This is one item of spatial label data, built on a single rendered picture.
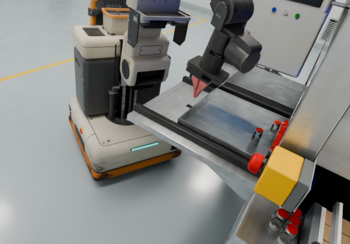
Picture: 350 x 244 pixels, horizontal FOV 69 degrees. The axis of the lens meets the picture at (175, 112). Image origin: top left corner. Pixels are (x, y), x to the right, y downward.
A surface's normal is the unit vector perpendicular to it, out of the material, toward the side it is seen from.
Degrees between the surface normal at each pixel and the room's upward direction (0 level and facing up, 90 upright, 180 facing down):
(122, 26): 92
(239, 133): 0
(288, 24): 90
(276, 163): 0
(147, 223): 0
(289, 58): 90
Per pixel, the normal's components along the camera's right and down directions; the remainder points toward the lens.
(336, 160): -0.53, 0.40
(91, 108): 0.51, 0.55
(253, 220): 0.17, -0.82
